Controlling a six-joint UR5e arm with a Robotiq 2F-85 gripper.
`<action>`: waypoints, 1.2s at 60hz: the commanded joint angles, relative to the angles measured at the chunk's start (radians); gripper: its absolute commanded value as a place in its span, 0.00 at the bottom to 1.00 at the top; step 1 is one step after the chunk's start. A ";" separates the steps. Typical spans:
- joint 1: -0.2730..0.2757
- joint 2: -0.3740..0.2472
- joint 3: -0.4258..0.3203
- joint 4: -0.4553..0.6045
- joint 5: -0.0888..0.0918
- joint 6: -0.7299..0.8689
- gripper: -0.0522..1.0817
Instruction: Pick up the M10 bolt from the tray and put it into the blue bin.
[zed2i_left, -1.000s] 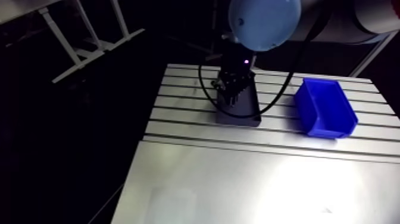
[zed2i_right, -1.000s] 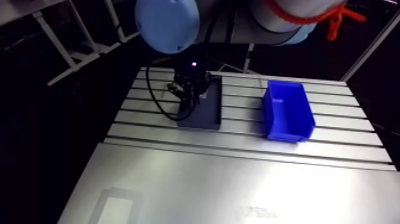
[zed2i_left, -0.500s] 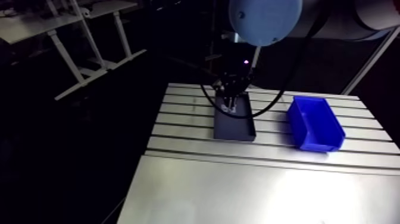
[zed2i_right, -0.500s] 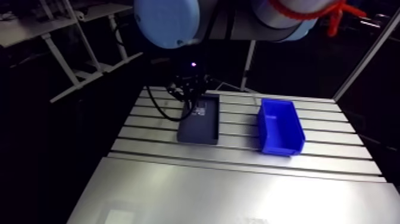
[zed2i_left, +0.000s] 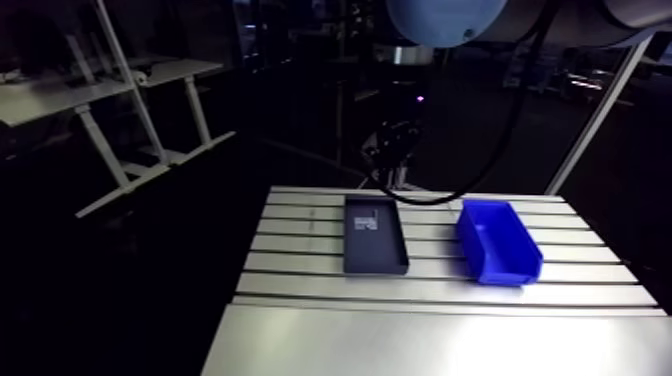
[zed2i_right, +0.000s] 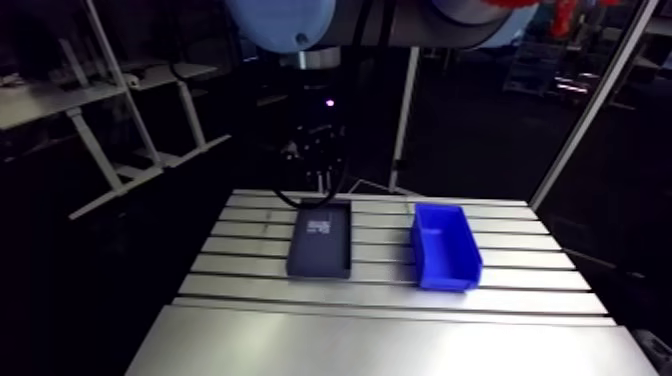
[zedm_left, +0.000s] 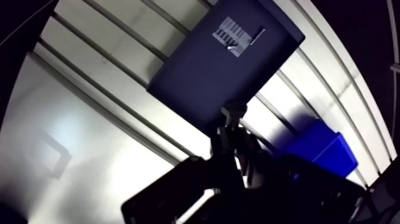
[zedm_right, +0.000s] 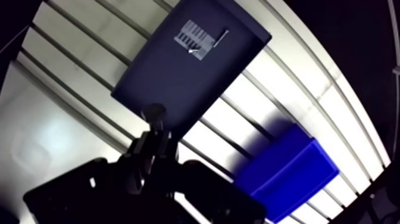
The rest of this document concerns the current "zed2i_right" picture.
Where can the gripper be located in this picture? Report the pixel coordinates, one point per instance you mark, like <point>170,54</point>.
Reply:
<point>317,131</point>

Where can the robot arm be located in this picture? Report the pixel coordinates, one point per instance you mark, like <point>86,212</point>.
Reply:
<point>399,21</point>

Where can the dark blue-grey tray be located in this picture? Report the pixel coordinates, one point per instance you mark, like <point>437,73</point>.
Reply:
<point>320,252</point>

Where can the blue bin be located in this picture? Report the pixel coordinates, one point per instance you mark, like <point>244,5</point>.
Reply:
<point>446,252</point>

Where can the white desk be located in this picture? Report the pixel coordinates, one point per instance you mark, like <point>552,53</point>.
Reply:
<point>178,71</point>
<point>47,102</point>

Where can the white post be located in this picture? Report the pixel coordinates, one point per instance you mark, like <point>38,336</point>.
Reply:
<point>403,120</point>

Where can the aluminium frame post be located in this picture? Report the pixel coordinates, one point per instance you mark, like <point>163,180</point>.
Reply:
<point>593,105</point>

